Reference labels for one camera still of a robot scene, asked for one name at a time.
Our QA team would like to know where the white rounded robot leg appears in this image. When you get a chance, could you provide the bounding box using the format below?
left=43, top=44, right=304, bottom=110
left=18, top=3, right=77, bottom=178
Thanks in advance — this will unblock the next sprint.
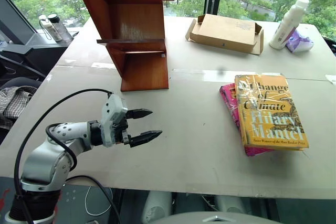
left=216, top=195, right=253, bottom=216
left=141, top=190, right=173, bottom=223

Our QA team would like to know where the white plastic bottle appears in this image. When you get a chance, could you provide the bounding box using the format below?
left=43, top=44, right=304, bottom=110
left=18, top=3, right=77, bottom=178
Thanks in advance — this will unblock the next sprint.
left=268, top=0, right=310, bottom=50

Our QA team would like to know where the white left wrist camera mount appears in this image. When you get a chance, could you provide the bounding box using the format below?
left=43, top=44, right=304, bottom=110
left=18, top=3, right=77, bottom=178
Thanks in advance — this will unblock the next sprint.
left=100, top=93, right=129, bottom=148

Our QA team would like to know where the open flat cardboard box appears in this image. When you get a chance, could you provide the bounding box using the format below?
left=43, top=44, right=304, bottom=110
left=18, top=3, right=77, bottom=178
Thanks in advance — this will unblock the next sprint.
left=185, top=13, right=265, bottom=57

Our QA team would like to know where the checked shirt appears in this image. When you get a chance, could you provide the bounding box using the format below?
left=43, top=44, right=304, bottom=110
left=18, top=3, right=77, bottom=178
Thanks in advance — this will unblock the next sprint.
left=0, top=85, right=38, bottom=131

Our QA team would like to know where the long black arm cable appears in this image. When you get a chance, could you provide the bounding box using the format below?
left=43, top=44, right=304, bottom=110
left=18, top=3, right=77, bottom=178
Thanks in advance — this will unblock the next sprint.
left=13, top=88, right=115, bottom=224

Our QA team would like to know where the pink book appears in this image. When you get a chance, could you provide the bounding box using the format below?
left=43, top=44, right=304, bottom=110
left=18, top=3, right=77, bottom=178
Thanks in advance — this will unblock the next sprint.
left=219, top=82, right=276, bottom=157

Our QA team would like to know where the clear black-capped water bottle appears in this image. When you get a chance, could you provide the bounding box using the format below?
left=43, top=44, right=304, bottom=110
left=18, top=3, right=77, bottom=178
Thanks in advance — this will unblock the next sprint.
left=47, top=13, right=74, bottom=44

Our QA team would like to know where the white water bottle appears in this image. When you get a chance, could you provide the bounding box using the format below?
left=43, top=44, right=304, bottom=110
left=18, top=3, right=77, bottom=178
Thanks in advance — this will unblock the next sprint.
left=38, top=14, right=55, bottom=41

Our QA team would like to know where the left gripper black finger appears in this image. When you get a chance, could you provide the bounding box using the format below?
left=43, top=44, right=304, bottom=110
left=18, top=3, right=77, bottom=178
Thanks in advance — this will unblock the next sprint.
left=128, top=130, right=163, bottom=148
left=127, top=108, right=154, bottom=121

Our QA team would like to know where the red-brown wooden bookshelf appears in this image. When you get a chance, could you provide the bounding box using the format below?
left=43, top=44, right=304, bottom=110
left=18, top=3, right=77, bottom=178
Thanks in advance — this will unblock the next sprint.
left=70, top=0, right=176, bottom=93

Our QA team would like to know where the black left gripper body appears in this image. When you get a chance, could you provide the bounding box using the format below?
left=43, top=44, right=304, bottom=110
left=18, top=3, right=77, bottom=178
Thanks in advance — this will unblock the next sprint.
left=113, top=111, right=131, bottom=146

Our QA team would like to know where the black side cabinet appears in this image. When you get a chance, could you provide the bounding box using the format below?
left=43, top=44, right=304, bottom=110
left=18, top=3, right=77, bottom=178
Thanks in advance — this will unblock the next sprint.
left=0, top=0, right=79, bottom=78

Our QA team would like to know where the grey robot torso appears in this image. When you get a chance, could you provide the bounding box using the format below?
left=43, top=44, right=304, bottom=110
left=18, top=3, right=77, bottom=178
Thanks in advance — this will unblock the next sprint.
left=154, top=211, right=284, bottom=224

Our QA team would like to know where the purple tissue pack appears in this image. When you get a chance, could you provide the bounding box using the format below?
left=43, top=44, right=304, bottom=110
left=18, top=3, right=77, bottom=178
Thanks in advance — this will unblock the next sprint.
left=285, top=29, right=314, bottom=54

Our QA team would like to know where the black office chair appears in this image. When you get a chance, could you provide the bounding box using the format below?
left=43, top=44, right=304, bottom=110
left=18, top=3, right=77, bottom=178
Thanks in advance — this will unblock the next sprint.
left=0, top=42, right=47, bottom=143

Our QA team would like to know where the thin white cable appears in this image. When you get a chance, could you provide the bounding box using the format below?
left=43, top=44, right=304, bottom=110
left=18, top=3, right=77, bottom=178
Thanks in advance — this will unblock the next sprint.
left=84, top=185, right=114, bottom=217

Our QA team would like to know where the yellow hardcover book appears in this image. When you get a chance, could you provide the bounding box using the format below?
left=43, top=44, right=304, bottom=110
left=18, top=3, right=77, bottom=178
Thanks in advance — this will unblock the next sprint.
left=234, top=74, right=310, bottom=152

